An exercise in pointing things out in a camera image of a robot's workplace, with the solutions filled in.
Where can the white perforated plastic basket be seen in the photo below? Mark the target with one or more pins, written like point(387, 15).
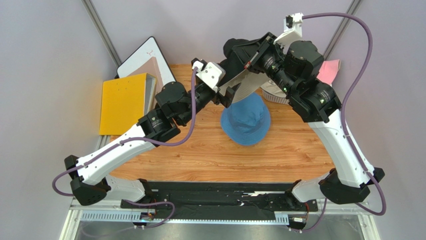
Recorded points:
point(279, 97)

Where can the pink bucket hat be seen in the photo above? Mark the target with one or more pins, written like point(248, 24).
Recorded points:
point(328, 71)

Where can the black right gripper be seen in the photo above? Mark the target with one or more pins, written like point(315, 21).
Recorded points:
point(256, 56)

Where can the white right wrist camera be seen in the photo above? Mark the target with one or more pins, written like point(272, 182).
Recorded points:
point(292, 30)

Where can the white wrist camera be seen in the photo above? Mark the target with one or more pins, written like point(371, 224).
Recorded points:
point(210, 73)
point(292, 30)

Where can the blue bucket hat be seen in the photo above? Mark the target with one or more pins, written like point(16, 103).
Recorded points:
point(247, 121)

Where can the pink brown folder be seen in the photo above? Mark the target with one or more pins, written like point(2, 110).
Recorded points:
point(150, 67)

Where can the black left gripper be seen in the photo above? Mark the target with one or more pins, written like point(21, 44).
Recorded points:
point(227, 100)

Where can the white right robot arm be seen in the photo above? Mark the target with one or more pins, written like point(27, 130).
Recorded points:
point(294, 68)

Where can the black bucket hat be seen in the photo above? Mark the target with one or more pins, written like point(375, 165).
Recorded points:
point(237, 53)

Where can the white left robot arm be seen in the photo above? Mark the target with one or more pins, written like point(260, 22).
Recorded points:
point(91, 181)

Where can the yellow binder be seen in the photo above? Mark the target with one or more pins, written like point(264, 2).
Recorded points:
point(124, 101)

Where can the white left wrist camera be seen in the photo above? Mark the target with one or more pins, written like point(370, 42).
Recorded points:
point(210, 73)

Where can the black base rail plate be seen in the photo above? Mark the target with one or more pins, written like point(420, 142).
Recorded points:
point(228, 201)

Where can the white board black frame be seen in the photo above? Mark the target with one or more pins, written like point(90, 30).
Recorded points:
point(145, 52)

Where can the beige bucket hat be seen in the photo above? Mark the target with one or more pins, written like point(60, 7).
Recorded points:
point(271, 88)

